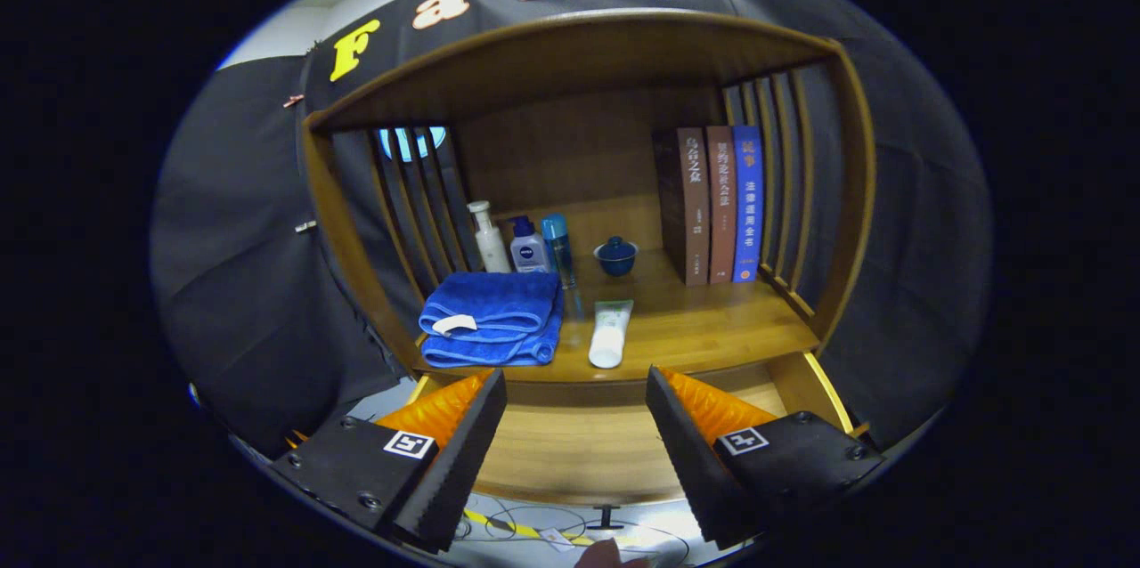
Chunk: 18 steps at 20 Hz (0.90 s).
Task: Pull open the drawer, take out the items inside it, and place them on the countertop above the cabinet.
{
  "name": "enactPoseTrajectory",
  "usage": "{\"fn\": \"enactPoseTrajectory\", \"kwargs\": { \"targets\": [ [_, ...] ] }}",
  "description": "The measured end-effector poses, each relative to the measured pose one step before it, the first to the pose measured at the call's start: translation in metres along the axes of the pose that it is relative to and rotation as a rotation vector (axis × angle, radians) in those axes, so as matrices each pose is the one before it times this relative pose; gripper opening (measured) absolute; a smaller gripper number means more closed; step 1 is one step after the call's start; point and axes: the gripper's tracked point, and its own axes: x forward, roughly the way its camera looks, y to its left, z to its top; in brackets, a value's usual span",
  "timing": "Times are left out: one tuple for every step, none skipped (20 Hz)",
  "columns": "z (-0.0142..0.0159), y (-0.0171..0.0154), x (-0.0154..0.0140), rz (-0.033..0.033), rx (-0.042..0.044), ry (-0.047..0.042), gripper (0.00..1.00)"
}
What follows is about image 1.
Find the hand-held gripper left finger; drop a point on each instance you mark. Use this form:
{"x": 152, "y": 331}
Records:
{"x": 463, "y": 461}

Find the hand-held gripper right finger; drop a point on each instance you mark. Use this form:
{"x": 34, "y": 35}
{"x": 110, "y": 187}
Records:
{"x": 686, "y": 461}

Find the wooden drawer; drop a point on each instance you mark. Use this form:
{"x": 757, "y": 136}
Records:
{"x": 570, "y": 452}

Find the white green tube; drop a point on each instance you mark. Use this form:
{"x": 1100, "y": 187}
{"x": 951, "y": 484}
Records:
{"x": 608, "y": 341}

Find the wooden countertop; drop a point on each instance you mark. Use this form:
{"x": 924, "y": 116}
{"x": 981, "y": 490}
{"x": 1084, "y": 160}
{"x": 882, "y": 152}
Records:
{"x": 695, "y": 328}

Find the wooden cabinet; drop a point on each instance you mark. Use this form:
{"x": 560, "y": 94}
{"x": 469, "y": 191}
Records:
{"x": 570, "y": 158}

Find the yellow floor tape strip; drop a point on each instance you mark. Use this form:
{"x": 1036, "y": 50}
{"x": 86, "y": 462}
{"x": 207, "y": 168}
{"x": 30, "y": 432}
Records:
{"x": 517, "y": 528}

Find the folded blue towel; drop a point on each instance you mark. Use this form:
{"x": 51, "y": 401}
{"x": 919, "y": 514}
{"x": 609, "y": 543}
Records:
{"x": 499, "y": 301}

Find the blue lidded teacup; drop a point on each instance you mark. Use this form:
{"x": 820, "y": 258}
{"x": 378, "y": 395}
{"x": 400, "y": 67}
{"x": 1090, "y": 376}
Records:
{"x": 615, "y": 259}

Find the white pump bottle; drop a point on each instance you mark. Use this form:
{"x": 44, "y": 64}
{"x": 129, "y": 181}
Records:
{"x": 490, "y": 247}

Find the white bottle with blue cap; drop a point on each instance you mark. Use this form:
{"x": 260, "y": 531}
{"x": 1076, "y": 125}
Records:
{"x": 530, "y": 255}

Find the teal bottle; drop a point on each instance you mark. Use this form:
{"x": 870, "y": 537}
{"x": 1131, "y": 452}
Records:
{"x": 558, "y": 243}

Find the dark brown book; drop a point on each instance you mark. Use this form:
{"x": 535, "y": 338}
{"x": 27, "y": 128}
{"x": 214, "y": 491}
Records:
{"x": 693, "y": 212}

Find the reddish brown book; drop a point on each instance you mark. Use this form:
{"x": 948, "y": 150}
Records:
{"x": 721, "y": 212}

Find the blue book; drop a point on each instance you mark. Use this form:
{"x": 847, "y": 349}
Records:
{"x": 748, "y": 212}

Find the black backdrop cloth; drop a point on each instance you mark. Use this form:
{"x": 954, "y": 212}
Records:
{"x": 240, "y": 283}

